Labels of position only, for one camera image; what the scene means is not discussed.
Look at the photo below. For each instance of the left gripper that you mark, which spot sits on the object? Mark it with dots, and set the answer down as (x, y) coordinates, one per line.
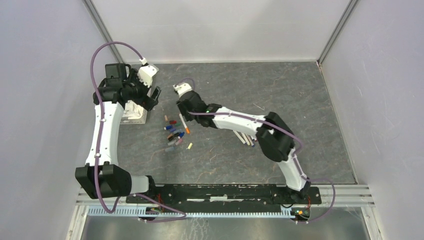
(145, 101)

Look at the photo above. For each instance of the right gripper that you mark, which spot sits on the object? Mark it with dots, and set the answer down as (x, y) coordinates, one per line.
(183, 111)

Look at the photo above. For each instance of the orange capped marker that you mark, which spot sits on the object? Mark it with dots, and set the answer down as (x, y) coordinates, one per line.
(184, 123)

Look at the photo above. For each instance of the light blue cap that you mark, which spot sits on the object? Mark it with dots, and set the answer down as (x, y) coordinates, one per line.
(177, 131)

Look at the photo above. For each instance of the green capped marker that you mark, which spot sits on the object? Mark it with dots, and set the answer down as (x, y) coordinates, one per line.
(246, 139)

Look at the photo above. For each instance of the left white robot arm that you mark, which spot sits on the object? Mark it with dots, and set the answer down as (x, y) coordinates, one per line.
(121, 85)

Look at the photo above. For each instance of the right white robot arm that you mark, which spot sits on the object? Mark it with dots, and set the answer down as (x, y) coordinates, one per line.
(275, 138)

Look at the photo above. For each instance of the white cloth in basket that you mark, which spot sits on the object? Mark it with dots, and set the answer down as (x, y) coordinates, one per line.
(132, 111)

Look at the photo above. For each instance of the white plastic basket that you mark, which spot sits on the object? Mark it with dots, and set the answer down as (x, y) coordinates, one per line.
(141, 121)

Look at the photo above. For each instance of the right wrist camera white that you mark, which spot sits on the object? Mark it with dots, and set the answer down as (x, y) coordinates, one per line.
(182, 88)

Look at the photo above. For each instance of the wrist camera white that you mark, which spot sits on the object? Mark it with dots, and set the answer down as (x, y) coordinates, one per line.
(147, 72)
(182, 88)

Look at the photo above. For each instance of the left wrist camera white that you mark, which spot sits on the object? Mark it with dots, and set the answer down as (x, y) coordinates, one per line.
(147, 72)

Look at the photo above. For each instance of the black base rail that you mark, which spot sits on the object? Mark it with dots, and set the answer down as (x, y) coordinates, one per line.
(213, 198)

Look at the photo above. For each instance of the white cable duct strip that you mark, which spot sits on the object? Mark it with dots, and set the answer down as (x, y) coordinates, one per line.
(145, 212)

